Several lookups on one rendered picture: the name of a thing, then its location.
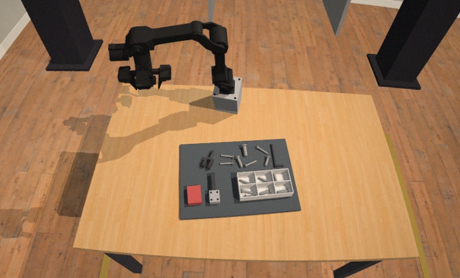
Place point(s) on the beige block with four holes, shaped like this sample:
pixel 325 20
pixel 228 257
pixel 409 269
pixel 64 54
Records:
pixel 214 197

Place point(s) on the red rectangular block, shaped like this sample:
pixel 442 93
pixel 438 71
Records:
pixel 194 195

